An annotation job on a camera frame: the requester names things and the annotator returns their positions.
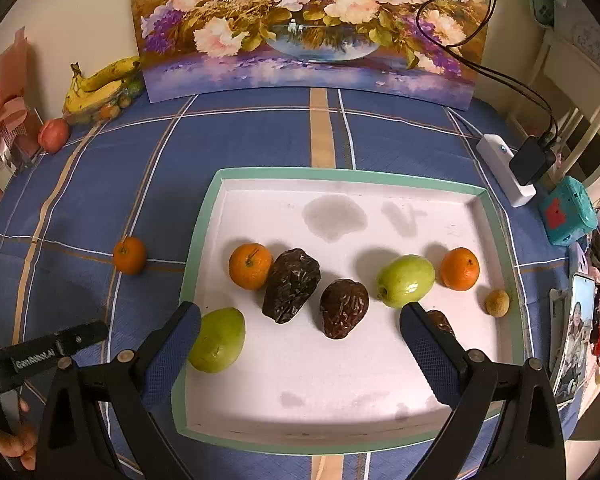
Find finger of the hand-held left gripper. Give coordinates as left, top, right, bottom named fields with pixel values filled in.
left=57, top=321, right=109, bottom=357

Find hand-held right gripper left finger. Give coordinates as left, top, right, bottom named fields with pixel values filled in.
left=30, top=301, right=202, bottom=480

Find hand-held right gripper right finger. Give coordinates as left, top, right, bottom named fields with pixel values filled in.
left=399, top=301, right=567, bottom=480

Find dark brown wrinkled date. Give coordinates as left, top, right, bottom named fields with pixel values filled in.
left=261, top=248, right=322, bottom=324
left=426, top=310, right=456, bottom=337

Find brown longan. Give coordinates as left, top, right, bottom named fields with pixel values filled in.
left=485, top=289, right=510, bottom=318

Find small dark brown avocado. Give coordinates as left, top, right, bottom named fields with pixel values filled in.
left=320, top=279, right=370, bottom=341

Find white tray with teal rim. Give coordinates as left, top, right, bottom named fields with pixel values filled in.
left=172, top=167, right=526, bottom=456

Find person's left hand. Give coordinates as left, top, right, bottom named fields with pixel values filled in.
left=0, top=424, right=38, bottom=472

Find blue plaid tablecloth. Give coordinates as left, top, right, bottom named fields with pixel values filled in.
left=0, top=87, right=588, bottom=480

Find smartphone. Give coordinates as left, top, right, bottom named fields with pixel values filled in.
left=550, top=272, right=597, bottom=406

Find teal box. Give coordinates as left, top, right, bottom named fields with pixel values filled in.
left=538, top=176, right=598, bottom=247

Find red apple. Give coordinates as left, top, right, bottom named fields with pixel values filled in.
left=37, top=117, right=71, bottom=154

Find white power strip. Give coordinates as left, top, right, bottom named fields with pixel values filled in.
left=476, top=134, right=537, bottom=208

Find black charger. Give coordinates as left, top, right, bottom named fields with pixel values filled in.
left=509, top=135, right=557, bottom=186

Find clear plastic fruit container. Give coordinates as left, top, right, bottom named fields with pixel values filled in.
left=64, top=79, right=145, bottom=126

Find yellow banana bunch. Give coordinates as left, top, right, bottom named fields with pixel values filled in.
left=62, top=56, right=141, bottom=115

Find white chair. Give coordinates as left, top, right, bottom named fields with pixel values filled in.
left=505, top=25, right=600, bottom=196

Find flower painting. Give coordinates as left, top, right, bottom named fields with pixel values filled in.
left=128, top=0, right=493, bottom=111

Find black cable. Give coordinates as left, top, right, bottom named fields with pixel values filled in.
left=416, top=0, right=561, bottom=146

